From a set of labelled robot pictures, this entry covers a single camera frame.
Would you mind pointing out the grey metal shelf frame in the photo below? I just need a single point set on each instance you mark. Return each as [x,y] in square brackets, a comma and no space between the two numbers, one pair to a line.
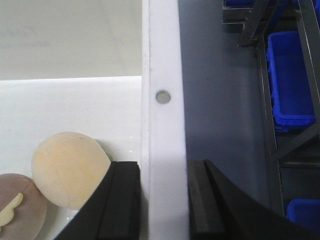
[293,158]

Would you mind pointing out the yellow plush ball toy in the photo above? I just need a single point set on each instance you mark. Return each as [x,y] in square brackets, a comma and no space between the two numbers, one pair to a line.
[68,167]

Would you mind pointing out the white plastic tote box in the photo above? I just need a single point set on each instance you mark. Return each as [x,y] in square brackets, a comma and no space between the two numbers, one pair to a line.
[107,69]

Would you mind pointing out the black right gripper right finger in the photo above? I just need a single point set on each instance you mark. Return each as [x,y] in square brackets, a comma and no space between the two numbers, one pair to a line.
[220,210]

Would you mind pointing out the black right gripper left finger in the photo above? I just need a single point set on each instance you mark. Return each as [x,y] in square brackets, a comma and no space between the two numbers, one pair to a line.
[113,210]

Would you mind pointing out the pink plush ball toy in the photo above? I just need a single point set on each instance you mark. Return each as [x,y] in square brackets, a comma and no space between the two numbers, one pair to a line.
[23,208]

